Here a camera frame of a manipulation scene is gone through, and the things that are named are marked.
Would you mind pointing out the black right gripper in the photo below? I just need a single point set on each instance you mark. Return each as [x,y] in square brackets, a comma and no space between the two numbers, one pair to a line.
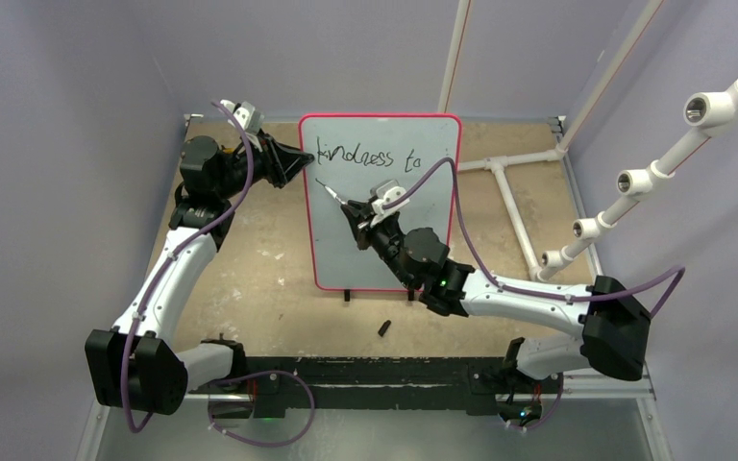
[363,236]

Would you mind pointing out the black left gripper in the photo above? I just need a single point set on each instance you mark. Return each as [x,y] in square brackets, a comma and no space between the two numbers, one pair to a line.
[281,162]

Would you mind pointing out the white whiteboard marker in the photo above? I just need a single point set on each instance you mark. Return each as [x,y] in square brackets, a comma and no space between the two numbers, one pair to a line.
[333,194]

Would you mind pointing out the black marker cap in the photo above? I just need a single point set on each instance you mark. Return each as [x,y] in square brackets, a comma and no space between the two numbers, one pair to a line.
[384,328]

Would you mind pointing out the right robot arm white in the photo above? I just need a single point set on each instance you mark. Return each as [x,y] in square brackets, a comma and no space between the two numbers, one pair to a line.
[598,325]

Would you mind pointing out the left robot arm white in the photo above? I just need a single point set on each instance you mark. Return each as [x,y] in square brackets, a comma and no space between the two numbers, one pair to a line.
[132,364]

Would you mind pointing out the pink framed whiteboard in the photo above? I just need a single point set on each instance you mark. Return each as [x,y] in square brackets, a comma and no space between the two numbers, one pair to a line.
[353,153]

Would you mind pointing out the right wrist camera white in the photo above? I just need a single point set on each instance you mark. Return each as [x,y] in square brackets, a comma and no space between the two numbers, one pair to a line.
[387,198]

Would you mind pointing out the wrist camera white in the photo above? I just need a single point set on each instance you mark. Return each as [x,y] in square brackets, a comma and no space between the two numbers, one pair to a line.
[387,198]
[248,116]

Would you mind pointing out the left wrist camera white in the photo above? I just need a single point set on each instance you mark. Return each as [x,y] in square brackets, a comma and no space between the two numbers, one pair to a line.
[248,116]

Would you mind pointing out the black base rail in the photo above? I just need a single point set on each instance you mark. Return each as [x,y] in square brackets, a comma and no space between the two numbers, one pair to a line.
[477,386]

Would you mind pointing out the white PVC pipe frame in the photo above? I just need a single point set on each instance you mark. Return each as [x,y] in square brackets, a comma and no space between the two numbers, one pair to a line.
[707,114]

